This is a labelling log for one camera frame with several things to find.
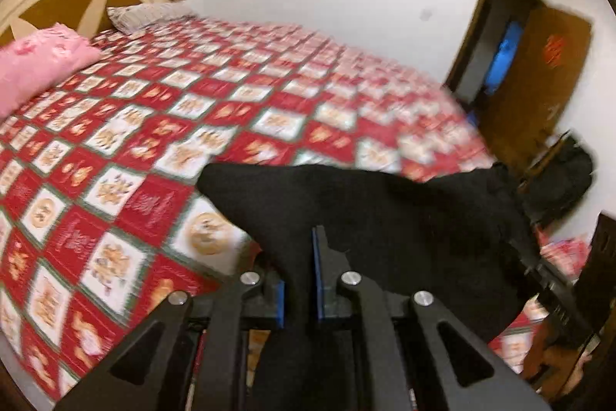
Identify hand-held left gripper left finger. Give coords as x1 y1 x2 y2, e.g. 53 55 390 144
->
53 269 288 411

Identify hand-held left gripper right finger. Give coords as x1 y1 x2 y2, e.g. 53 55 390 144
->
310 225 554 411

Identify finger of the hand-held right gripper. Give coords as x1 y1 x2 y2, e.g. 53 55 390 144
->
503 235 602 344

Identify black pants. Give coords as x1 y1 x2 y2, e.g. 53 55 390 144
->
196 163 544 411

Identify black backpack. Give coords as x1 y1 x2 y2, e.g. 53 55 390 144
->
517 134 596 227

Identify wooden chair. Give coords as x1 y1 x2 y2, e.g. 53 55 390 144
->
519 131 574 195

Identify brown wooden door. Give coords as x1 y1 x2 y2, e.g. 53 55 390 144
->
479 4 594 177

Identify red checkered printed bedspread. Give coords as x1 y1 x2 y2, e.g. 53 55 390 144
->
0 13 593 403

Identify blue object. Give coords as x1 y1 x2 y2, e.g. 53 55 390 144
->
483 22 524 95

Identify red paper door decoration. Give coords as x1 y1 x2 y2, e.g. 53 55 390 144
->
541 34 569 68

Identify grey patterned pillow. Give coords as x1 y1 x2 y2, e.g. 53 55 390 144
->
107 2 199 35

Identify pink pillow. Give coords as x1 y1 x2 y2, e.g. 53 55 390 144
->
0 23 103 119

